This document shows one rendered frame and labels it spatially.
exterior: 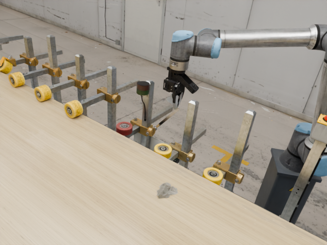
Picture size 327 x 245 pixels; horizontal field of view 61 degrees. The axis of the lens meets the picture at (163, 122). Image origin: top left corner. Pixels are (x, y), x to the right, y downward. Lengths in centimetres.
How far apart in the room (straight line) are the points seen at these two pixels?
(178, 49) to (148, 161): 50
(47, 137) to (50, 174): 25
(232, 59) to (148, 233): 342
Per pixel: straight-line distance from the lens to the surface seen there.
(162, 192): 104
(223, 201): 107
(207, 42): 127
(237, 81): 415
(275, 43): 146
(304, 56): 377
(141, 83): 131
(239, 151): 122
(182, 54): 127
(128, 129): 136
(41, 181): 113
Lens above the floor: 165
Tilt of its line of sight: 31 degrees down
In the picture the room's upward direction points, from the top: 6 degrees clockwise
